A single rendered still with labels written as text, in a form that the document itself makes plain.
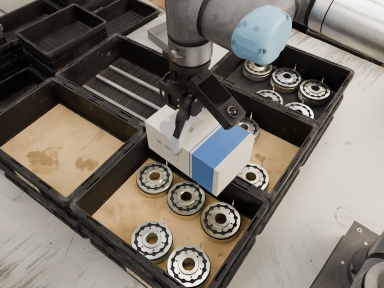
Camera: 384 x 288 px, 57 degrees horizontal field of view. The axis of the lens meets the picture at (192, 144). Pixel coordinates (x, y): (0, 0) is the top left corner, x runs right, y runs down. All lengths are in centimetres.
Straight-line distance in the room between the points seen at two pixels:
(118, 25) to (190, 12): 196
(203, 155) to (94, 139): 54
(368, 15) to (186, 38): 25
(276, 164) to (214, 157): 42
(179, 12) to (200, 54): 8
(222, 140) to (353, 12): 33
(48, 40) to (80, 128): 112
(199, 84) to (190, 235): 45
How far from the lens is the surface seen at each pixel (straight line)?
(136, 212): 98
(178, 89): 65
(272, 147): 112
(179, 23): 55
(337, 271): 100
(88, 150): 113
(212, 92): 62
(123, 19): 252
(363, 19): 55
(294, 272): 108
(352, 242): 105
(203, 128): 73
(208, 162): 68
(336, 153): 134
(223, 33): 50
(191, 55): 58
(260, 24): 47
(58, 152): 115
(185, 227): 95
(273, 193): 90
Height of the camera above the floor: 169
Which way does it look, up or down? 51 degrees down
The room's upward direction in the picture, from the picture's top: straight up
